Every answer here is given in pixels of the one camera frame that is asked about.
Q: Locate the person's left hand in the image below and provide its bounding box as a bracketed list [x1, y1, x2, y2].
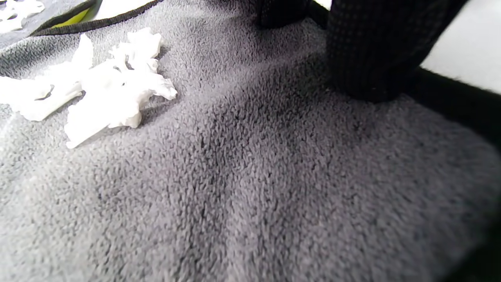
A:
[256, 0, 470, 103]

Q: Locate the grey hand towel black trim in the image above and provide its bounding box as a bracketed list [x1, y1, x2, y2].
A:
[0, 0, 97, 36]
[0, 0, 501, 282]

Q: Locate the pile of white paper scraps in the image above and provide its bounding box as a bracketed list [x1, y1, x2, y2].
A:
[0, 0, 45, 34]
[0, 27, 178, 149]

